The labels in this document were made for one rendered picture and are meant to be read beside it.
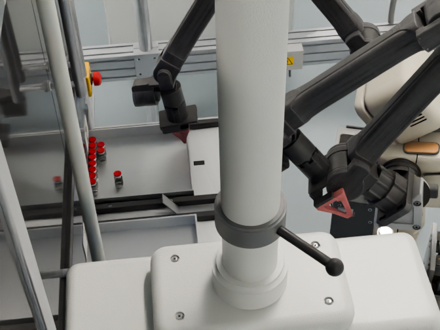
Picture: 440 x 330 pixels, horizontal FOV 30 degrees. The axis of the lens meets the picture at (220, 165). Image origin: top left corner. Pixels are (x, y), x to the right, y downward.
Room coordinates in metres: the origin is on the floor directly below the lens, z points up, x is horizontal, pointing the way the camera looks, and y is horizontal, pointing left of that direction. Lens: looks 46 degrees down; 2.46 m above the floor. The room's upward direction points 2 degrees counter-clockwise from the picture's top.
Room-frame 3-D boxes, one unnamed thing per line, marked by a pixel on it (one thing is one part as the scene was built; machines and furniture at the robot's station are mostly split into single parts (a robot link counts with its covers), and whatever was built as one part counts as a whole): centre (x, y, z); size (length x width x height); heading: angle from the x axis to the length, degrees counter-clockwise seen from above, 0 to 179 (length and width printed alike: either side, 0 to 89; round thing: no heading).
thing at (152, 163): (1.53, 0.25, 0.90); 0.34 x 0.26 x 0.04; 95
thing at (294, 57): (2.47, -0.27, 0.50); 0.12 x 0.05 x 0.09; 95
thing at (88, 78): (1.77, 0.39, 1.00); 0.08 x 0.07 x 0.07; 95
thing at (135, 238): (1.19, 0.22, 0.90); 0.34 x 0.26 x 0.04; 95
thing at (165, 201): (1.38, 0.08, 0.91); 0.14 x 0.03 x 0.06; 94
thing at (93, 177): (1.53, 0.34, 0.90); 0.18 x 0.02 x 0.05; 5
